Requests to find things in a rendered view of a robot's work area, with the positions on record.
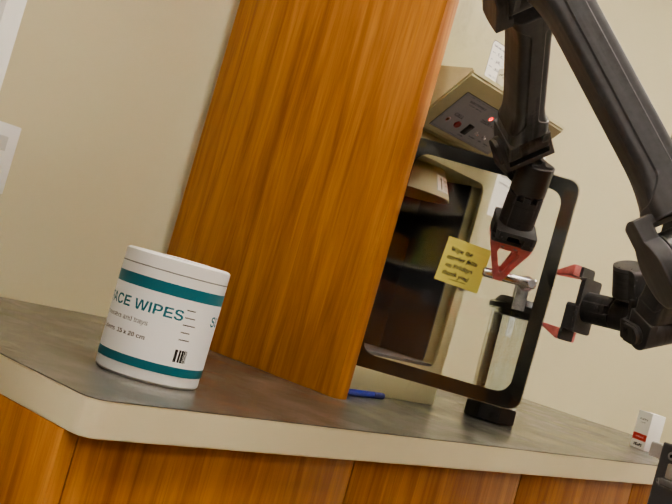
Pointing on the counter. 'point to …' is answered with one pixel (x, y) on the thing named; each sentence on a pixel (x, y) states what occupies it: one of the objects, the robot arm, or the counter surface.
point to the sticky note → (462, 264)
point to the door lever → (513, 279)
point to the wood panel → (309, 174)
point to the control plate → (477, 111)
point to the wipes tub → (162, 319)
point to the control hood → (468, 77)
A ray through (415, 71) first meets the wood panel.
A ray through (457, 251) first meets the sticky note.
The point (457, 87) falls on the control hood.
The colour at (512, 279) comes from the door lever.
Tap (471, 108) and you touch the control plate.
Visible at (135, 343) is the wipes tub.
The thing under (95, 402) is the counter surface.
